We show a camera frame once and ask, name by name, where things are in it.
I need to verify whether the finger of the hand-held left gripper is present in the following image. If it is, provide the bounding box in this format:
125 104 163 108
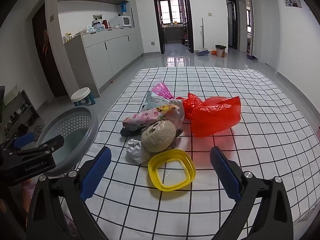
0 132 35 153
12 134 65 157

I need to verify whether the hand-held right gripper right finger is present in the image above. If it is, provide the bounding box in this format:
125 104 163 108
209 146 294 240

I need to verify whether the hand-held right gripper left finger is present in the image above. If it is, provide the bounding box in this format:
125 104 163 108
26 146 112 240

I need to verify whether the grey plastic laundry basket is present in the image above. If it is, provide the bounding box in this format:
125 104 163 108
37 106 100 178

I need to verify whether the white paper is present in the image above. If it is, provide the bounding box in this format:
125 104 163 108
126 139 150 165

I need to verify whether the yellow plastic lid ring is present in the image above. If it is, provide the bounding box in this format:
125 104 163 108
148 149 196 192

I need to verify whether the red plastic bag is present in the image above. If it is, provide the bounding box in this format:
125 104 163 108
175 92 242 138

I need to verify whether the beige plush toy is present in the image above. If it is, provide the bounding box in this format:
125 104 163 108
141 120 183 153

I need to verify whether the pink snack packet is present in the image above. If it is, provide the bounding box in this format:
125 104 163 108
122 105 175 132

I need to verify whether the grey shoe rack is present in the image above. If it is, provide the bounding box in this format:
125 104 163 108
0 89 45 143

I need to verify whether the white stool with blue legs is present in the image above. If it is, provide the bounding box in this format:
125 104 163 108
71 87 96 107

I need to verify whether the black white checked blanket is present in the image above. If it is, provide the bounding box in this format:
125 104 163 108
60 66 320 240

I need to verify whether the dark wooden door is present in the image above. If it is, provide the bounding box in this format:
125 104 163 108
32 4 68 98

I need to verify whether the grey sideboard cabinet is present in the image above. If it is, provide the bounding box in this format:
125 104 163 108
64 26 145 98

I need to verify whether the pink foil wrapper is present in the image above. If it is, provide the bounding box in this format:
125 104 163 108
151 82 174 100

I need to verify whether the woven waste bin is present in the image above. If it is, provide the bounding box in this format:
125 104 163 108
215 44 227 58

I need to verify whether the white microwave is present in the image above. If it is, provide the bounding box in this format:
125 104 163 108
109 16 132 28

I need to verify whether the long-handled dustpan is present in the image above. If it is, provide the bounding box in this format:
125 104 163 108
196 17 210 57

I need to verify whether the dark door frame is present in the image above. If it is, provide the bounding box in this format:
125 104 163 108
151 0 195 55

